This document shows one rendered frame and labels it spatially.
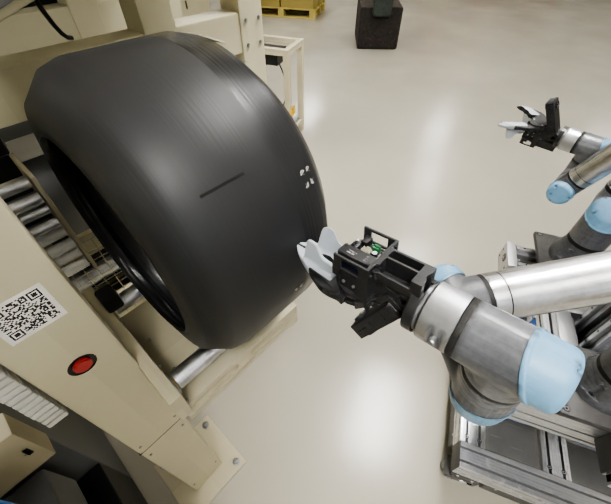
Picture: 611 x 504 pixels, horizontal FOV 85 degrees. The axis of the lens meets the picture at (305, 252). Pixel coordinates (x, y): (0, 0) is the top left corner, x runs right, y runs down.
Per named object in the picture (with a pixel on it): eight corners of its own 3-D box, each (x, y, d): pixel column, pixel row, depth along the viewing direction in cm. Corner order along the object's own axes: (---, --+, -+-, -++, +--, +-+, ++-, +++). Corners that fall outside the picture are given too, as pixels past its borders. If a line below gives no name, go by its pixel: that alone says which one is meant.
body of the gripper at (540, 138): (516, 142, 124) (550, 155, 118) (526, 121, 117) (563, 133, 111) (526, 133, 126) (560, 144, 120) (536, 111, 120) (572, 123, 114)
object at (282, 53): (291, 145, 315) (288, 50, 256) (235, 134, 329) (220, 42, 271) (304, 128, 337) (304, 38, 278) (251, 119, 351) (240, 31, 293)
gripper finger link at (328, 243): (309, 211, 51) (359, 234, 46) (312, 241, 55) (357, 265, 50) (296, 221, 50) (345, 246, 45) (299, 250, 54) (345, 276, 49)
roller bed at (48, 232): (20, 310, 84) (-80, 221, 62) (1, 279, 91) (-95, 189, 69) (97, 265, 94) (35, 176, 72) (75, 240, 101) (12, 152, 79)
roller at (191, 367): (163, 375, 73) (175, 391, 73) (165, 378, 69) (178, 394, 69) (276, 282, 90) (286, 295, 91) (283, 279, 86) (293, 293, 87)
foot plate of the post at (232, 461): (192, 523, 125) (191, 522, 123) (154, 467, 137) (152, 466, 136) (246, 461, 139) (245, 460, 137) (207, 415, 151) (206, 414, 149)
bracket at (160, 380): (182, 421, 71) (169, 405, 63) (97, 313, 89) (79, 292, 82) (196, 409, 72) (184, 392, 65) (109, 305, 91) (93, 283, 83)
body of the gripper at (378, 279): (362, 222, 46) (447, 259, 39) (359, 266, 51) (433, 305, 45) (327, 252, 42) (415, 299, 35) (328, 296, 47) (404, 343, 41)
